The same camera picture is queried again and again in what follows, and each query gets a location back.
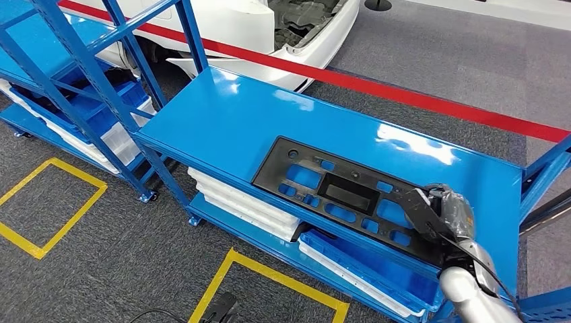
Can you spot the blue metal storage rack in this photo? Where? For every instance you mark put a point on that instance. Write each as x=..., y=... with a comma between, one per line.
x=27, y=49

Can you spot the black plastic licence plate bracket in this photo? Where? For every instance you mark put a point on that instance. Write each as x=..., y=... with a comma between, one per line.
x=272, y=169

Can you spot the blue metal rack with worktop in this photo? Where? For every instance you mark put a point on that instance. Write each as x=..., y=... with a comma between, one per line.
x=267, y=111

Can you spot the black stanchion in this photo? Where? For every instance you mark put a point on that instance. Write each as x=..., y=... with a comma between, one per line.
x=378, y=3

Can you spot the black curved car trim part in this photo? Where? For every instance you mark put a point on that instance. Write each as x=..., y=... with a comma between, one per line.
x=305, y=231

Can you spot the black robot body part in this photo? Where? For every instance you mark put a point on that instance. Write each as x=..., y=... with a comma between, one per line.
x=221, y=310

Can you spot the red barrier belt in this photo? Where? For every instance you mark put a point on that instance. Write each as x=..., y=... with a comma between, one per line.
x=401, y=98

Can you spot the stanchion with grey domed base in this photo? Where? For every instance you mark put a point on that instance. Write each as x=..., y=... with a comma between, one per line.
x=548, y=211

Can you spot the white car body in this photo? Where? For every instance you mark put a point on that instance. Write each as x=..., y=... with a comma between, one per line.
x=232, y=22

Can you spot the yellow floor tape square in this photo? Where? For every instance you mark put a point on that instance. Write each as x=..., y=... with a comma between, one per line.
x=267, y=273
x=27, y=245

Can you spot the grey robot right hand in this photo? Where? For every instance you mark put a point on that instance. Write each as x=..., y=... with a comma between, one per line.
x=455, y=214

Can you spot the black car trim parts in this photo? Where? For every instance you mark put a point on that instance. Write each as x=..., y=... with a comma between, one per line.
x=35, y=101

